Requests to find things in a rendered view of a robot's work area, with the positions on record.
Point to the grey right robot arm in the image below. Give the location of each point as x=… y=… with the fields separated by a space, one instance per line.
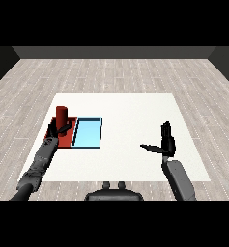
x=178 y=178

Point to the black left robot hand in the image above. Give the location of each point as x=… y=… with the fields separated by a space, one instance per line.
x=53 y=131

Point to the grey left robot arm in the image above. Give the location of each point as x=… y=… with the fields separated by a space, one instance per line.
x=37 y=167

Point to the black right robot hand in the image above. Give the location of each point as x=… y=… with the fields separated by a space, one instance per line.
x=168 y=144

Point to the dark grey robot body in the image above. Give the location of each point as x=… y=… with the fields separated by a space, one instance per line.
x=114 y=194

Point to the red shallow open box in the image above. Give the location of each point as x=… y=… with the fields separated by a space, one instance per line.
x=68 y=136

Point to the small red can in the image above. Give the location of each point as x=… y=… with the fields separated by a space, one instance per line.
x=62 y=116

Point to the light blue shallow open box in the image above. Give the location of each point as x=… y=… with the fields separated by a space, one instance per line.
x=87 y=132

